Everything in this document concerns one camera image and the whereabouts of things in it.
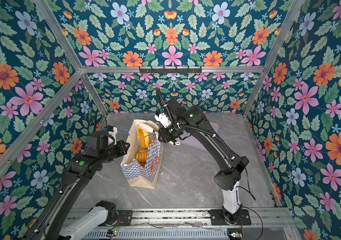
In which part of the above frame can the aluminium frame profile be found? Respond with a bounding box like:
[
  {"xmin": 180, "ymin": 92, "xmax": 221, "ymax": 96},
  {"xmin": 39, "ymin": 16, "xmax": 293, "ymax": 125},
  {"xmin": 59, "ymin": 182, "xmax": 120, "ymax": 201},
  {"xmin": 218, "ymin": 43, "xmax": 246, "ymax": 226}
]
[{"xmin": 0, "ymin": 0, "xmax": 304, "ymax": 208}]

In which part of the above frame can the golden glazed bread loaf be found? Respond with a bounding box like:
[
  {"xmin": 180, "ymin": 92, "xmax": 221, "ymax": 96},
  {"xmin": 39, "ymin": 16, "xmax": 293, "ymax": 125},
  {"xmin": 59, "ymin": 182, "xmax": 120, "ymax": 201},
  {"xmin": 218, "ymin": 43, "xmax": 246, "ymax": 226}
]
[{"xmin": 137, "ymin": 123, "xmax": 154, "ymax": 149}]

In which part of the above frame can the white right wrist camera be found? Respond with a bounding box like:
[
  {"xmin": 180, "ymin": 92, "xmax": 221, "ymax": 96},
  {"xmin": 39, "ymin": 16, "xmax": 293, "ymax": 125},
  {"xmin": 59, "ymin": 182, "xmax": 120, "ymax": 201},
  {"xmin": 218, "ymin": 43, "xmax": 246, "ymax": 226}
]
[{"xmin": 155, "ymin": 109, "xmax": 171, "ymax": 128}]

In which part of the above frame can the long ridged baguette bread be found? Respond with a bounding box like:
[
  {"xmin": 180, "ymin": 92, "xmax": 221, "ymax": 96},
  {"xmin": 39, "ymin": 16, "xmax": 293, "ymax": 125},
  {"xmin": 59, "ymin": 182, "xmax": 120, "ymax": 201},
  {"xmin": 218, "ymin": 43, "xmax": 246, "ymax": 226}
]
[{"xmin": 135, "ymin": 151, "xmax": 148, "ymax": 168}]

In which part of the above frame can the lilac plastic tray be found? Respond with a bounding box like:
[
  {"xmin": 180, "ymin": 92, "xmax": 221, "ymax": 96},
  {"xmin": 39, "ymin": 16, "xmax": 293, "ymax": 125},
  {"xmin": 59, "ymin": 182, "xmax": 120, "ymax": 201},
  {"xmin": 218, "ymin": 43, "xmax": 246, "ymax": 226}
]
[{"xmin": 177, "ymin": 125, "xmax": 218, "ymax": 153}]

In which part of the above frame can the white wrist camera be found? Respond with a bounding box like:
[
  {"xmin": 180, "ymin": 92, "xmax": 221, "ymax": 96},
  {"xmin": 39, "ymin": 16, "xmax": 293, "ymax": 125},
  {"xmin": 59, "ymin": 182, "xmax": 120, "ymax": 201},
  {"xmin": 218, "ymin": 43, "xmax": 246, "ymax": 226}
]
[
  {"xmin": 106, "ymin": 125, "xmax": 118, "ymax": 145},
  {"xmin": 155, "ymin": 109, "xmax": 171, "ymax": 128}
]

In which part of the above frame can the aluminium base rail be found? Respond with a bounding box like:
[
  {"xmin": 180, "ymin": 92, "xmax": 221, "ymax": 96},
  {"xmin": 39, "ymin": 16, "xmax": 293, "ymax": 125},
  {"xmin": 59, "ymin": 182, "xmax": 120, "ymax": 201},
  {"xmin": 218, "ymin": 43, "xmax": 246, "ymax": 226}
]
[{"xmin": 46, "ymin": 207, "xmax": 297, "ymax": 240}]

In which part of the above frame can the blue checkered paper bag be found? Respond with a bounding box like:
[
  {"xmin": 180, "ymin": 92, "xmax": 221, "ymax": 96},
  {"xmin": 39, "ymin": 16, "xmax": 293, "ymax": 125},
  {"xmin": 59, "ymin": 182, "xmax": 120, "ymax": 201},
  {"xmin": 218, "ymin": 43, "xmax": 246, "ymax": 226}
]
[{"xmin": 121, "ymin": 120, "xmax": 163, "ymax": 189}]

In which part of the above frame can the black hook rail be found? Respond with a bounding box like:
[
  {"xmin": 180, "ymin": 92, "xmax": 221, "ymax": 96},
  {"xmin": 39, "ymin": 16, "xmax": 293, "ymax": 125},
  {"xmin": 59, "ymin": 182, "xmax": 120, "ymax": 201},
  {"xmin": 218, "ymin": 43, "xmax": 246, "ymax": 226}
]
[{"xmin": 139, "ymin": 67, "xmax": 202, "ymax": 74}]

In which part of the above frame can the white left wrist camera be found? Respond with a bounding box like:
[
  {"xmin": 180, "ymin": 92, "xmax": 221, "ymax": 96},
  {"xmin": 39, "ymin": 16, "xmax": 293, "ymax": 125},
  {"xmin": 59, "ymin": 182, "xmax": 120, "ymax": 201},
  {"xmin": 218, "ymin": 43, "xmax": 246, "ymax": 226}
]
[{"xmin": 106, "ymin": 125, "xmax": 118, "ymax": 145}]

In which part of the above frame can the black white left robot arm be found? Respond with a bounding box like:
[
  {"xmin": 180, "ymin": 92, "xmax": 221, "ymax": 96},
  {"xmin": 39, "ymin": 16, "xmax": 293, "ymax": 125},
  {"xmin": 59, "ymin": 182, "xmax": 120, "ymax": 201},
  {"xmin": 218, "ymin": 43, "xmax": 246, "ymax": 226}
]
[{"xmin": 21, "ymin": 126, "xmax": 130, "ymax": 240}]

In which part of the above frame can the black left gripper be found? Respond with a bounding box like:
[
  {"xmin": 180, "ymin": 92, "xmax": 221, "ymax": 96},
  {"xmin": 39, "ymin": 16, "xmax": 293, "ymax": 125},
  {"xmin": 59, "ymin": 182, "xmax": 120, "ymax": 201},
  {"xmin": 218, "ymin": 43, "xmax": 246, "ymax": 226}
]
[{"xmin": 99, "ymin": 138, "xmax": 132, "ymax": 164}]

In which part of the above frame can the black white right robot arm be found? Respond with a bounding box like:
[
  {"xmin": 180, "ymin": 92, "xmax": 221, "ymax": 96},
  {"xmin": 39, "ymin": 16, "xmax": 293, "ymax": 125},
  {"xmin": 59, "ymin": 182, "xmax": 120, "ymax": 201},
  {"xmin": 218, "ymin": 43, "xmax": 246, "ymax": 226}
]
[{"xmin": 155, "ymin": 89, "xmax": 249, "ymax": 225}]

